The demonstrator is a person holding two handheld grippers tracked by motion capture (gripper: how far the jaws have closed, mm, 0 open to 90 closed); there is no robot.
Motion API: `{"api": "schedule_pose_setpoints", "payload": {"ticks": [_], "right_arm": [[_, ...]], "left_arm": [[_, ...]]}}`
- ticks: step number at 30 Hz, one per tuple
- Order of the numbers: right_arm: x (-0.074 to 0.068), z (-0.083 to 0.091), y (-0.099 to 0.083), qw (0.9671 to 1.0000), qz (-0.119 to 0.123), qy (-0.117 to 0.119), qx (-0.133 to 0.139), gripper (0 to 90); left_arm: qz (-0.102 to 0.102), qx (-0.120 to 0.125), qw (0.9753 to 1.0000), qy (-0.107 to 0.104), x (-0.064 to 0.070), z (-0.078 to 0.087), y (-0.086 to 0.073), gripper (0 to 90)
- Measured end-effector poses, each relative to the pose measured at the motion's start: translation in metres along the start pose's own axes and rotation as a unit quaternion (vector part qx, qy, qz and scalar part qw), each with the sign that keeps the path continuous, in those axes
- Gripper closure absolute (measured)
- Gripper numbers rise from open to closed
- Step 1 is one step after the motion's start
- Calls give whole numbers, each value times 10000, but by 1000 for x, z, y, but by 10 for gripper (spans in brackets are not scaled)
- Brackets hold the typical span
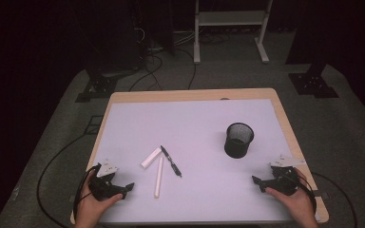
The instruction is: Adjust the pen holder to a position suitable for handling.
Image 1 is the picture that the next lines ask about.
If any person's right hand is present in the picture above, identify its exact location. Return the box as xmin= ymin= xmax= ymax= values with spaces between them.
xmin=264 ymin=167 xmax=319 ymax=228

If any bundle of black cables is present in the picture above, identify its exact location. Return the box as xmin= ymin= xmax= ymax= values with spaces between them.
xmin=127 ymin=28 xmax=198 ymax=92

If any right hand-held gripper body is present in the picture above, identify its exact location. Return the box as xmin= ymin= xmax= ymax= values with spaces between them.
xmin=262 ymin=155 xmax=307 ymax=196

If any black mesh pen holder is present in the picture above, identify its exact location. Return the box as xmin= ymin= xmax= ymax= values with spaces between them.
xmin=223 ymin=122 xmax=255 ymax=160

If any long black cable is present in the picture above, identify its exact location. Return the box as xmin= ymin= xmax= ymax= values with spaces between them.
xmin=36 ymin=133 xmax=91 ymax=228
xmin=310 ymin=171 xmax=359 ymax=228

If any white metal table frame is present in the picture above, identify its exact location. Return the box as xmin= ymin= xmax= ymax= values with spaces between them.
xmin=193 ymin=0 xmax=274 ymax=65

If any white paper table sheet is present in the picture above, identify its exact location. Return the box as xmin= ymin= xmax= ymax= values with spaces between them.
xmin=75 ymin=98 xmax=321 ymax=224

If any thin white pen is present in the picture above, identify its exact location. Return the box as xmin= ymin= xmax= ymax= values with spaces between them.
xmin=153 ymin=155 xmax=164 ymax=200

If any person's left hand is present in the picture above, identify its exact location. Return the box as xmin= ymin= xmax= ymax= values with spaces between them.
xmin=74 ymin=172 xmax=124 ymax=228

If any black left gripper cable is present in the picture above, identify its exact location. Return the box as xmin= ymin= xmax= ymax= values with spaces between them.
xmin=71 ymin=162 xmax=103 ymax=222

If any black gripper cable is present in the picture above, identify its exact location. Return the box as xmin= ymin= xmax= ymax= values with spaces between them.
xmin=294 ymin=174 xmax=318 ymax=217
xmin=71 ymin=162 xmax=103 ymax=222

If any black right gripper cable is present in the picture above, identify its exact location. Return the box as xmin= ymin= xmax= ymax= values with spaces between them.
xmin=294 ymin=174 xmax=318 ymax=217

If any black pen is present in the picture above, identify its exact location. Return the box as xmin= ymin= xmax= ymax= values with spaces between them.
xmin=160 ymin=144 xmax=183 ymax=179

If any black stand base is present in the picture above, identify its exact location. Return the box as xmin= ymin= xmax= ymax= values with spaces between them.
xmin=75 ymin=73 xmax=119 ymax=104
xmin=288 ymin=71 xmax=340 ymax=99

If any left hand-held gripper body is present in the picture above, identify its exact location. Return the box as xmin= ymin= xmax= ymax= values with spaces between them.
xmin=88 ymin=159 xmax=126 ymax=201

